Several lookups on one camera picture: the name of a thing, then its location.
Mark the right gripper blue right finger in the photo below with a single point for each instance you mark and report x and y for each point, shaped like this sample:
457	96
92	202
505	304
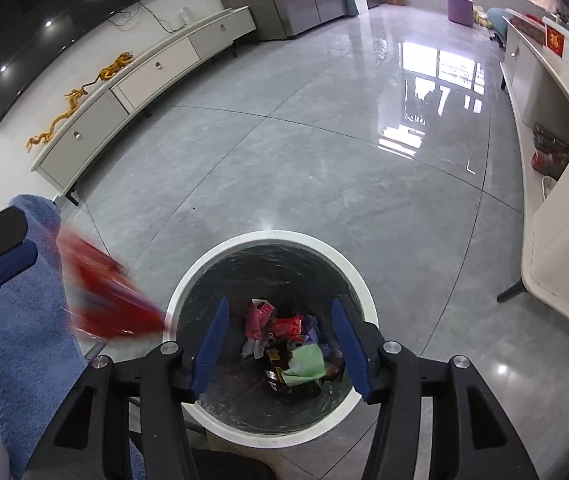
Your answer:
359	342

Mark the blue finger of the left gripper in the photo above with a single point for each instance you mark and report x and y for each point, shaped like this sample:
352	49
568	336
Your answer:
18	260

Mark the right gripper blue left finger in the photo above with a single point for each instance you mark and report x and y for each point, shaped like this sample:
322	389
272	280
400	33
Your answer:
200	342

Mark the pink barcode packet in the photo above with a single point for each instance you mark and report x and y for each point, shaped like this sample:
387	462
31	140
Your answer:
259	314

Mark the red snack wrapper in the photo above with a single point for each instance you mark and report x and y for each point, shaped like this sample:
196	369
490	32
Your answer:
104	302

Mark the green paper trash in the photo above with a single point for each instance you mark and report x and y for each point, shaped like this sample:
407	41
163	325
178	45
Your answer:
307	364

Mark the white round trash bin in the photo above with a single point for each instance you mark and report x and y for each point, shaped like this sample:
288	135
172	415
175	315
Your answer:
247	401

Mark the blue fluffy bed blanket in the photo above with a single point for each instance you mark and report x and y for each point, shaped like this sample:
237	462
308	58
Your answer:
40	360

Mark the white tv cabinet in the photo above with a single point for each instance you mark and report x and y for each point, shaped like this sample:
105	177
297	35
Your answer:
107	110

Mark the golden dragon figurine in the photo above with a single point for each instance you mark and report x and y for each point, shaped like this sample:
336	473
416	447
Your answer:
73	98

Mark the golden tiger figurine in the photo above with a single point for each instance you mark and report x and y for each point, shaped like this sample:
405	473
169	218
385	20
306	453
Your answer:
118	64

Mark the white coffee table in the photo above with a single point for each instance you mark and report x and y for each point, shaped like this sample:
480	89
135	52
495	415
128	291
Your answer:
536	80

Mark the purple square stool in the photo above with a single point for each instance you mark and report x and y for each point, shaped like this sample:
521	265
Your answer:
460	12

